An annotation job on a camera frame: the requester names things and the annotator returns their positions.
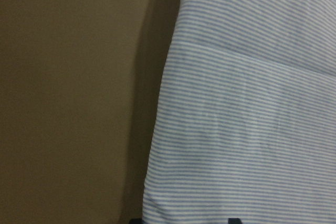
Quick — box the brown paper table cover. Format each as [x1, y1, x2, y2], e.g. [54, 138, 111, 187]
[1, 0, 180, 223]

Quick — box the light blue striped shirt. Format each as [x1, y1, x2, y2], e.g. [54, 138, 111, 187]
[142, 0, 335, 223]

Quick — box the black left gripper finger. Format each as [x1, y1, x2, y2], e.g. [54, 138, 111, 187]
[130, 218, 143, 224]

